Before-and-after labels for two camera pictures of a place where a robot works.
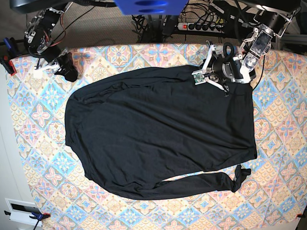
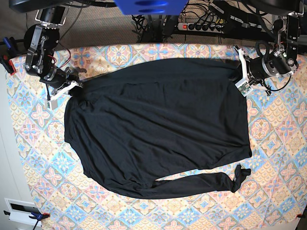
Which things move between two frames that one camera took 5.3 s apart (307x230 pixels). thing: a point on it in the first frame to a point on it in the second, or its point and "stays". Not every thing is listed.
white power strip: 204,28 stays
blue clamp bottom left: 37,216 stays
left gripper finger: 200,77 to 243,86
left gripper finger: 212,48 to 242,53
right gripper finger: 50,65 to 52,102
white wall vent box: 20,211 stays
